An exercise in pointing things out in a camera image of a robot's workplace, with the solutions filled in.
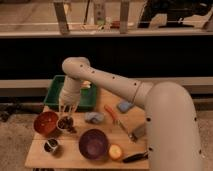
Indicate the blue-grey crumpled cloth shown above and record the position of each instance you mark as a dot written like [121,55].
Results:
[94,117]

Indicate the yellow-red apple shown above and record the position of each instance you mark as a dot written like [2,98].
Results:
[115,152]

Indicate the yellow item in tray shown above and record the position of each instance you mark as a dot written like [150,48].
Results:
[86,85]

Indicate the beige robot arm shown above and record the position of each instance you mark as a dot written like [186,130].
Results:
[173,138]

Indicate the orange handled spatula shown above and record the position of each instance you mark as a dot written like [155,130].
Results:
[135,134]

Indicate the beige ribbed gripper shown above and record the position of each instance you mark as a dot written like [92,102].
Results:
[69,95]

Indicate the small dark cup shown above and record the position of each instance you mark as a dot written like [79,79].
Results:
[51,145]

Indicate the wooden board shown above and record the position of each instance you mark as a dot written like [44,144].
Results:
[69,156]

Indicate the white paper cup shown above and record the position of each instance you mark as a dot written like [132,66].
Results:
[61,125]

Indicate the green plastic tray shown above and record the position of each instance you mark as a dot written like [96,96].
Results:
[87,100]

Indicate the purple bowl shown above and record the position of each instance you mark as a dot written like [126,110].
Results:
[93,144]

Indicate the red-brown bowl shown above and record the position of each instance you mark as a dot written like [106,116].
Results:
[45,123]

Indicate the dark grapes bunch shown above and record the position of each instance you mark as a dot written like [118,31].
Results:
[68,124]

